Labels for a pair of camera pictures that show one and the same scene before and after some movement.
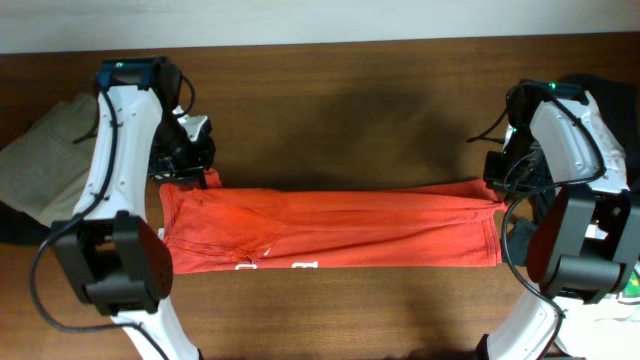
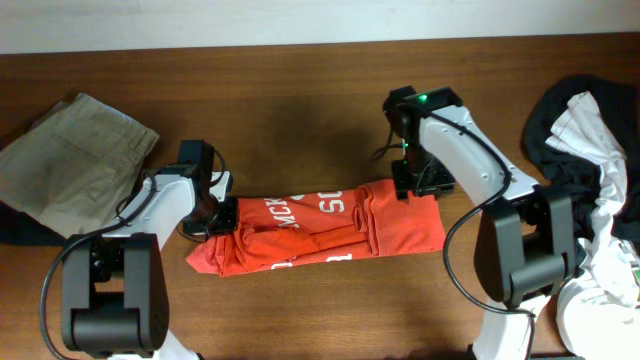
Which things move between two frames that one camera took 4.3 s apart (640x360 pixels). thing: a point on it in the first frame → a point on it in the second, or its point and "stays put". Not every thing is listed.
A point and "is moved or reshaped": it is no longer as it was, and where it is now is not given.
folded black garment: (17, 226) stays put
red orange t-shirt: (221, 229) is moved or reshaped
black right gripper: (495, 177) → (441, 182)
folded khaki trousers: (45, 167) stays put
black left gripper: (194, 168) → (230, 222)
